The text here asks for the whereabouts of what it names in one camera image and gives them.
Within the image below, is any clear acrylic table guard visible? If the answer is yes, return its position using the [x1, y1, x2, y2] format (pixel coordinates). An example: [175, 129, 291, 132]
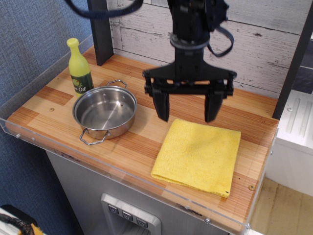
[0, 48, 278, 235]

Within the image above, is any black frame post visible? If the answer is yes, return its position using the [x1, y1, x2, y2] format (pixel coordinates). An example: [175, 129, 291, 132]
[88, 0, 114, 66]
[272, 3, 313, 120]

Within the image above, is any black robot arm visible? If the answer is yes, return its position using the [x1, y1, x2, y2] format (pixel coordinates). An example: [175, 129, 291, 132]
[143, 0, 237, 122]

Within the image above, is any black right frame post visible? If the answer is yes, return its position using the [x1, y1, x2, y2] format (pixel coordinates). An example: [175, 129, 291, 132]
[272, 3, 313, 120]

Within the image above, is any yellow olive oil bottle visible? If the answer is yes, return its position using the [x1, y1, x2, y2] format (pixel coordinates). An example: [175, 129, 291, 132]
[67, 38, 94, 97]

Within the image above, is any black left frame post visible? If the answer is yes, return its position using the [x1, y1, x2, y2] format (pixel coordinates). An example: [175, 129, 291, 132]
[88, 0, 114, 66]

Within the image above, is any white toy sink unit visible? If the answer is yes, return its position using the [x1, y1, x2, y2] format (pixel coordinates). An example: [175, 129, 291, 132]
[265, 90, 313, 196]

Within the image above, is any black braided cable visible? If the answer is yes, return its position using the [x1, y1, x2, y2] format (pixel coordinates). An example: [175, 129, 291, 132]
[65, 0, 235, 58]

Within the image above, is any yellow cloth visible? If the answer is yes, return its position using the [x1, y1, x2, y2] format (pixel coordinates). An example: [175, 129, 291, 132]
[151, 119, 241, 198]

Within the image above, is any black and yellow object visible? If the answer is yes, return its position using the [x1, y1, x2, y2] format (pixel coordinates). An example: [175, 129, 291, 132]
[0, 205, 44, 235]

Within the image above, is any stainless steel pot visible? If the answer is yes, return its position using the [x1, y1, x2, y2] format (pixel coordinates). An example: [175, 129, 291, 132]
[72, 80, 137, 145]

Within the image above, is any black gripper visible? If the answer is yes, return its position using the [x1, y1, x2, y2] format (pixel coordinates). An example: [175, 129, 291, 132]
[142, 48, 237, 122]

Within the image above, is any grey toy fridge cabinet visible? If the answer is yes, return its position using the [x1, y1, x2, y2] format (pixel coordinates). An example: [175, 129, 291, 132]
[47, 152, 227, 235]

